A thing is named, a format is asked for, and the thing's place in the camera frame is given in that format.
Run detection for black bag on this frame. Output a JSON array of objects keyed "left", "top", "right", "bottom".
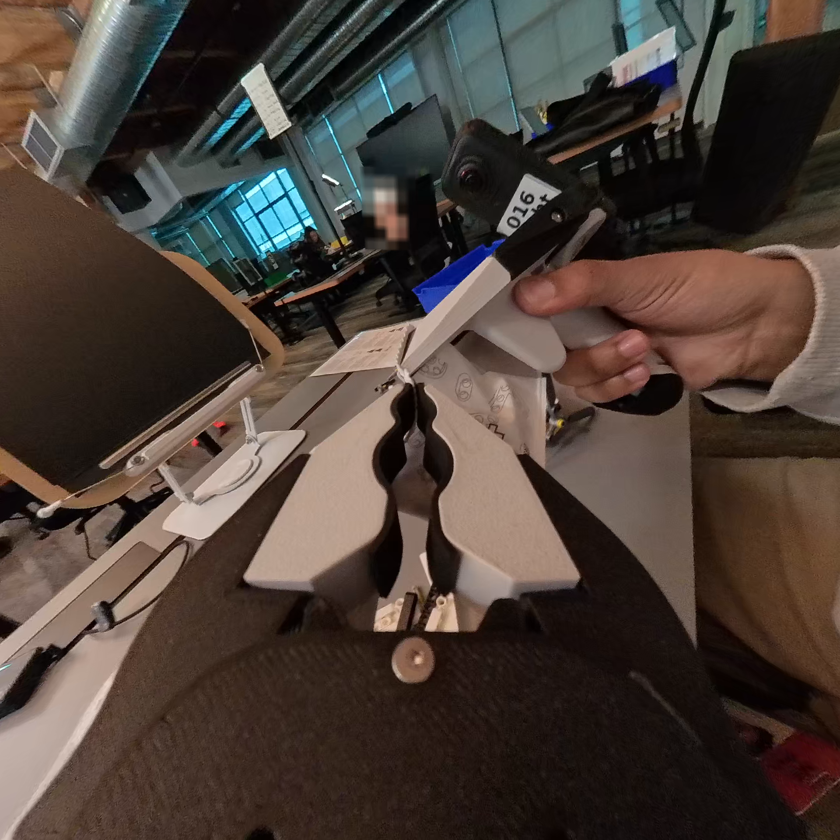
[{"left": 551, "top": 72, "right": 664, "bottom": 142}]

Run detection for white tablet stand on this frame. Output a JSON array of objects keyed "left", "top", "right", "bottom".
[{"left": 98, "top": 364, "right": 307, "bottom": 540}]

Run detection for person's tan trousers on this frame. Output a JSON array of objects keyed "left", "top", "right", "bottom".
[{"left": 689, "top": 394, "right": 840, "bottom": 723}]

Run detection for blue plastic bin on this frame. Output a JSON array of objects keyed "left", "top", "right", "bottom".
[{"left": 412, "top": 238, "right": 506, "bottom": 315}]

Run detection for red object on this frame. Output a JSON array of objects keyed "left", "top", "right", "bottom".
[{"left": 758, "top": 731, "right": 840, "bottom": 815}]

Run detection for hanging white paper note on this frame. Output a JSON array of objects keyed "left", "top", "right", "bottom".
[{"left": 241, "top": 63, "right": 291, "bottom": 140}]

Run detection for person's right hand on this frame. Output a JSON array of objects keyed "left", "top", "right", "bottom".
[{"left": 513, "top": 248, "right": 819, "bottom": 403}]

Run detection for wood-backed black panel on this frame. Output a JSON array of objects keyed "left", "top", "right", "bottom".
[{"left": 0, "top": 167, "right": 286, "bottom": 509}]

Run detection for yellow zebra lego model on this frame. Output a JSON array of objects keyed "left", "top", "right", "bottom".
[{"left": 545, "top": 400, "right": 598, "bottom": 448}]

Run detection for background wooden table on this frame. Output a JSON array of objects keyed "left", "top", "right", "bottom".
[{"left": 545, "top": 98, "right": 683, "bottom": 172}]

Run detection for black office chair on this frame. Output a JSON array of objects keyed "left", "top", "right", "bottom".
[{"left": 696, "top": 29, "right": 840, "bottom": 234}]

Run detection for black cable with plug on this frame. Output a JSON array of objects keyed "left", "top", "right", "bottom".
[{"left": 92, "top": 538, "right": 191, "bottom": 634}]

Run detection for person's right forearm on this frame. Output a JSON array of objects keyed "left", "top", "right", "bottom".
[{"left": 705, "top": 244, "right": 840, "bottom": 414}]

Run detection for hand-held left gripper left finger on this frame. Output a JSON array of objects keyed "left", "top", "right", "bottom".
[{"left": 244, "top": 382, "right": 416, "bottom": 614}]

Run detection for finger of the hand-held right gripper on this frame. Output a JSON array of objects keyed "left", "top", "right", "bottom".
[{"left": 400, "top": 256, "right": 568, "bottom": 375}]

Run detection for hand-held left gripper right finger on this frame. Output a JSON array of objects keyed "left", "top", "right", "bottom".
[{"left": 416, "top": 384, "right": 581, "bottom": 608}]

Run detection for white and blue box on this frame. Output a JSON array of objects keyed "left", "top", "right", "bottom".
[{"left": 610, "top": 26, "right": 683, "bottom": 89}]

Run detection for black computer monitor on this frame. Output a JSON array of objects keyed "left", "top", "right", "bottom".
[{"left": 356, "top": 94, "right": 454, "bottom": 178}]

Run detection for white printed paper sheet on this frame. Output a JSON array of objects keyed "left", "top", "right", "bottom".
[{"left": 311, "top": 322, "right": 421, "bottom": 378}]

